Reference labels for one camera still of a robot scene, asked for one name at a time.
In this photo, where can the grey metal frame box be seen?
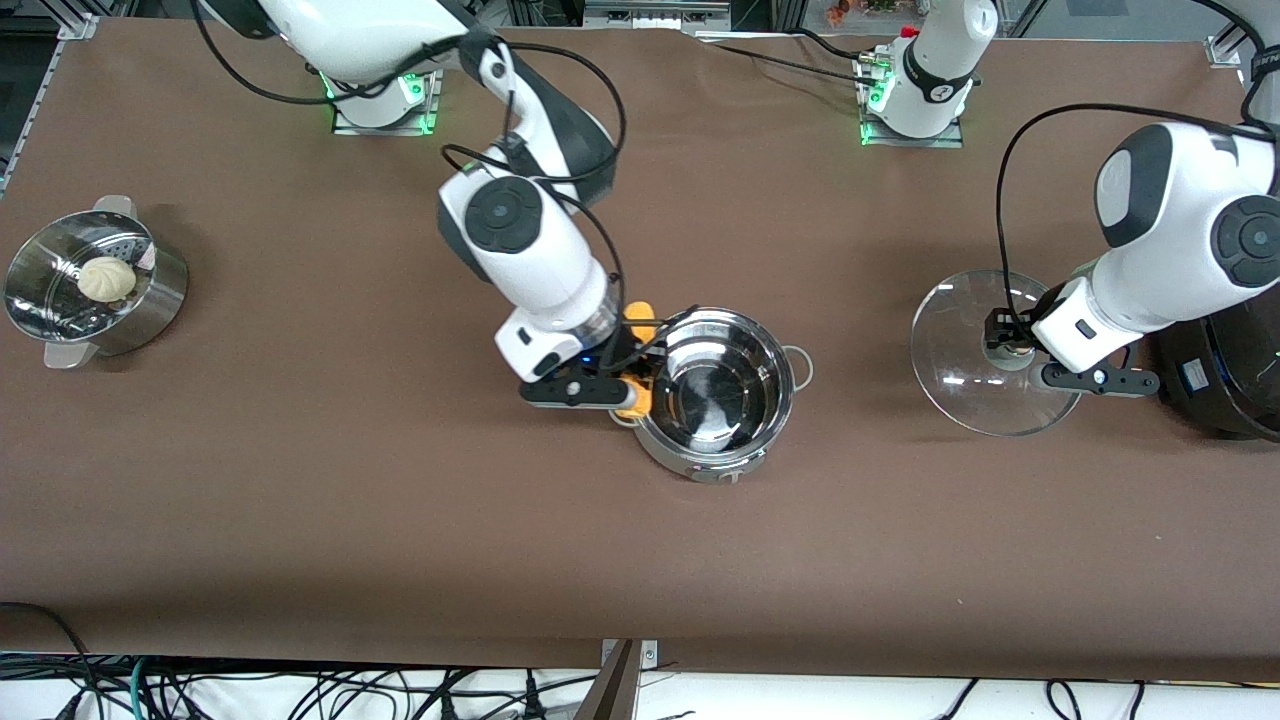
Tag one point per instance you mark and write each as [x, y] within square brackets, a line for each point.
[655, 14]

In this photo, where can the yellow corn cob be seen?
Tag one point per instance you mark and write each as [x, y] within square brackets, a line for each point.
[640, 320]

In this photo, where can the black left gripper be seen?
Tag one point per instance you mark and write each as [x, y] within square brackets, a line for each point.
[1003, 329]

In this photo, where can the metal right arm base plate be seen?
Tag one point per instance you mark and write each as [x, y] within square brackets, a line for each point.
[432, 110]

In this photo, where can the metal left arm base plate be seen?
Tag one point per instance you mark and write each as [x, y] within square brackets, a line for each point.
[955, 138]

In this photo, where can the white steamed bun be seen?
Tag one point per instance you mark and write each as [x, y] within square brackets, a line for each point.
[107, 279]

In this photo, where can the small pink food piece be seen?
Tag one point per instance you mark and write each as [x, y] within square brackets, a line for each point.
[148, 258]

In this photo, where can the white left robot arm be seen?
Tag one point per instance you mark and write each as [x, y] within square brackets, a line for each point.
[1180, 230]

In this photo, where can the black round appliance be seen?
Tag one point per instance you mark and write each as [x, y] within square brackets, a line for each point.
[1235, 390]

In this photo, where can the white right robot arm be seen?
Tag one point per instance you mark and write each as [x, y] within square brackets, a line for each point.
[520, 260]

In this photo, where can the steel steamer pot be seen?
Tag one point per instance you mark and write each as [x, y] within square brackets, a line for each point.
[150, 310]

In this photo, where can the glass pot lid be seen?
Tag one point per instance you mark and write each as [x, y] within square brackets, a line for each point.
[950, 330]

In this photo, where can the small metal table bracket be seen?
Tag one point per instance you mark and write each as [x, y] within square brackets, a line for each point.
[648, 655]

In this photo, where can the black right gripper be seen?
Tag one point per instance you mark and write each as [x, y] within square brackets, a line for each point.
[622, 351]

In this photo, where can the dark metal bar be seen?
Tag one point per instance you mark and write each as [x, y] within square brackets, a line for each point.
[612, 695]

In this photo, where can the brown table cloth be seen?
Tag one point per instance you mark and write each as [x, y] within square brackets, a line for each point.
[600, 560]

